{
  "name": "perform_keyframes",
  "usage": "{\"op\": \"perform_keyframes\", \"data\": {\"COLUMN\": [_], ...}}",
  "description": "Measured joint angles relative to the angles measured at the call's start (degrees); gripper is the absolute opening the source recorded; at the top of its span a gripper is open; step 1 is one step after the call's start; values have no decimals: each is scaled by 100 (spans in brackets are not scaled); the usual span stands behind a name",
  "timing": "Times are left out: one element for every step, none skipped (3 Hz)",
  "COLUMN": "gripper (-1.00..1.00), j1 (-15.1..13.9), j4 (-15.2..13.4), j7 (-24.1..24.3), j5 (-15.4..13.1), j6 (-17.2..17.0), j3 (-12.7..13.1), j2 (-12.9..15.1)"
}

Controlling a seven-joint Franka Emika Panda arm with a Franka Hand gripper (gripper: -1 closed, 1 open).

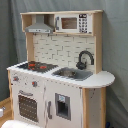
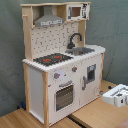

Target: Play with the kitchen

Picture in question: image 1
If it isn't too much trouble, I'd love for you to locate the toy microwave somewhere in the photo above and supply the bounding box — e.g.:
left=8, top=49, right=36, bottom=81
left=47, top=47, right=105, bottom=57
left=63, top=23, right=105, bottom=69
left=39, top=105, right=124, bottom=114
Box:
left=55, top=14, right=93, bottom=34

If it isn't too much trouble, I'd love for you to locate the black toy stovetop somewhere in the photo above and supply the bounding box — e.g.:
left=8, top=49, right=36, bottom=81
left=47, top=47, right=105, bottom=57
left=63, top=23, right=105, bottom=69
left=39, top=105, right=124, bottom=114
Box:
left=20, top=61, right=56, bottom=73

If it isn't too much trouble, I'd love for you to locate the grey toy sink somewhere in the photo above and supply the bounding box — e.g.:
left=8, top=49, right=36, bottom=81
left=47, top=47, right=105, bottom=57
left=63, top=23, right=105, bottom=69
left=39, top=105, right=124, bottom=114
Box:
left=53, top=67, right=92, bottom=81

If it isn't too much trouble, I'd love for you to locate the black toy faucet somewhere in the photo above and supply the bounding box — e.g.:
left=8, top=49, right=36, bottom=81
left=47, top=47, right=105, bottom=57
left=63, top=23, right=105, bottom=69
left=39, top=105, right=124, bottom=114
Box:
left=75, top=50, right=95, bottom=71

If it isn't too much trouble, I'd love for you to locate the left red stove knob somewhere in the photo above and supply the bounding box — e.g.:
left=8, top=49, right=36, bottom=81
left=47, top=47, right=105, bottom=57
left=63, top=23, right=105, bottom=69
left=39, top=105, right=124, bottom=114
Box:
left=12, top=75, right=20, bottom=83

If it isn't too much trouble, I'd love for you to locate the grey fabric backdrop curtain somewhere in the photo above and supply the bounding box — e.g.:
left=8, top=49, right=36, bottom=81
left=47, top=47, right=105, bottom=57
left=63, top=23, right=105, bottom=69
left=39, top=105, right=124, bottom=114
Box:
left=0, top=0, right=128, bottom=128

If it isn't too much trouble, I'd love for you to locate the red stove knob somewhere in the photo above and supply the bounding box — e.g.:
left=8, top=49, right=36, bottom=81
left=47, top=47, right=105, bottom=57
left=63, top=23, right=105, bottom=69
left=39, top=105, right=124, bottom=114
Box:
left=32, top=81, right=37, bottom=87
left=12, top=75, right=20, bottom=83

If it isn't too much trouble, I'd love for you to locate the grey range hood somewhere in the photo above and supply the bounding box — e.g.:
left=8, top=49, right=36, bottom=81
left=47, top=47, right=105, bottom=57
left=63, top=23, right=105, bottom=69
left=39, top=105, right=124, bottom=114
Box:
left=25, top=15, right=53, bottom=34

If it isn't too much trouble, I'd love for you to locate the grey water dispenser panel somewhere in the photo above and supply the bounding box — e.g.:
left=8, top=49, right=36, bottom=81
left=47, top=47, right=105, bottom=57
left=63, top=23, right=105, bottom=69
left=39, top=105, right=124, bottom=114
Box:
left=55, top=94, right=71, bottom=120

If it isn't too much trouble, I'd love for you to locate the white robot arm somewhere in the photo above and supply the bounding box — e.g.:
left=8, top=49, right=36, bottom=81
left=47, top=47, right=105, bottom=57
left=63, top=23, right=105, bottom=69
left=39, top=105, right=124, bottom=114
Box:
left=1, top=120, right=40, bottom=128

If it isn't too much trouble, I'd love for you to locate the toy oven door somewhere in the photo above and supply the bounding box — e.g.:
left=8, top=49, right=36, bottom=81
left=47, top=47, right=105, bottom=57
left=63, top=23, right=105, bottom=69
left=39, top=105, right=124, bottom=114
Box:
left=18, top=90, right=38, bottom=122

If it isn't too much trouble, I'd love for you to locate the right red stove knob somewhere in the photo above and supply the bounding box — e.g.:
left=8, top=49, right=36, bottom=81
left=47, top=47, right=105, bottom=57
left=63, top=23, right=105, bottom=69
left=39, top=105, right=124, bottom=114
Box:
left=32, top=81, right=37, bottom=87

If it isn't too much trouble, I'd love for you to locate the grey cabinet door handle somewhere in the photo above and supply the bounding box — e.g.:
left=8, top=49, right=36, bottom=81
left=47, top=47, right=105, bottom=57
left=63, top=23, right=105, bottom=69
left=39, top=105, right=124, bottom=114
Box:
left=47, top=101, right=52, bottom=119

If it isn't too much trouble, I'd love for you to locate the wooden toy kitchen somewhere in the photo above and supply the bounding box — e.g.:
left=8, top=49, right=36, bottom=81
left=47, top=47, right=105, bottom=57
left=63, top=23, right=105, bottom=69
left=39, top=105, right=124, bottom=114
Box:
left=8, top=10, right=115, bottom=128

